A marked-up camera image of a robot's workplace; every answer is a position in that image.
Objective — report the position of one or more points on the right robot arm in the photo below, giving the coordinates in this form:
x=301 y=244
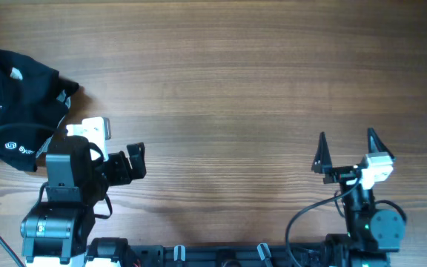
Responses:
x=375 y=228

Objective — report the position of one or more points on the white rail clip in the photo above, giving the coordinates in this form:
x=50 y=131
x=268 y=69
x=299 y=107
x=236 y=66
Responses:
x=179 y=253
x=265 y=254

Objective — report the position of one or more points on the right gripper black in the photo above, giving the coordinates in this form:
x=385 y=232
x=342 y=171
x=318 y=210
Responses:
x=323 y=164

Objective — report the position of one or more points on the left white rail clip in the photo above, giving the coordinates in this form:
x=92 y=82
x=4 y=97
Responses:
x=179 y=253

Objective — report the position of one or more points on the black t-shirt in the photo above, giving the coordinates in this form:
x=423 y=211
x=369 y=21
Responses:
x=25 y=85

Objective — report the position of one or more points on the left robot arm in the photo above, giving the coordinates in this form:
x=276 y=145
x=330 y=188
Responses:
x=56 y=229

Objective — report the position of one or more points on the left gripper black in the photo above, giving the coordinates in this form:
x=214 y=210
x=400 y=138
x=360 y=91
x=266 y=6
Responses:
x=123 y=173

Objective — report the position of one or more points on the right white rail clip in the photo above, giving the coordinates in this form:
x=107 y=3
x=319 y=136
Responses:
x=265 y=254

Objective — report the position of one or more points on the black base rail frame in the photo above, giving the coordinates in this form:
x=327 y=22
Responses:
x=111 y=253

